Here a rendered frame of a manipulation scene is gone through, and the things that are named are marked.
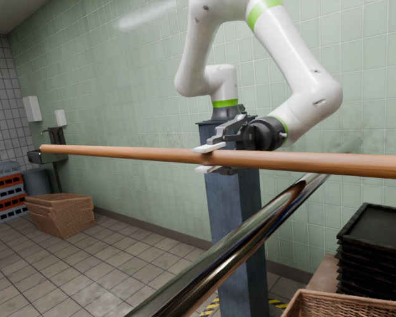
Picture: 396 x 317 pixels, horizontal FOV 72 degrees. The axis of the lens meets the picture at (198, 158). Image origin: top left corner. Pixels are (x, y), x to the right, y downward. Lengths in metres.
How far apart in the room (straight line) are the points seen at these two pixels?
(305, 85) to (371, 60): 0.93
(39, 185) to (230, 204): 3.74
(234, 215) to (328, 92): 0.79
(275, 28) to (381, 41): 0.86
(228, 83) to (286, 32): 0.48
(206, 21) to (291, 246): 1.57
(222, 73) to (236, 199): 0.57
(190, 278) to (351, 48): 1.55
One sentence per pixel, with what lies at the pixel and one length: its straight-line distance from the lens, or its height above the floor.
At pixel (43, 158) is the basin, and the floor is 0.80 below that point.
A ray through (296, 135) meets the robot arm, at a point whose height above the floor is 1.18.
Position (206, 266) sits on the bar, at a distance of 0.24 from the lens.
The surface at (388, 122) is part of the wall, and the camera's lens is 1.66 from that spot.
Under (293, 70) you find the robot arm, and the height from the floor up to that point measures 1.35.
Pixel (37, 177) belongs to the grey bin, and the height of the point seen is 0.46.
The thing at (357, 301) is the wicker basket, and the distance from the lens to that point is 0.89.
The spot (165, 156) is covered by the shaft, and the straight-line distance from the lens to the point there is 0.59.
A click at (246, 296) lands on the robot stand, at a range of 1.56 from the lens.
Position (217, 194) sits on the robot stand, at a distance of 1.35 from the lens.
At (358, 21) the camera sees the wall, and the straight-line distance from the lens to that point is 1.69.
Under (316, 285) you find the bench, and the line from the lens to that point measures 1.22.
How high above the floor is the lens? 1.31
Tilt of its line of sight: 12 degrees down
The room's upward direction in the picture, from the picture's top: 7 degrees counter-clockwise
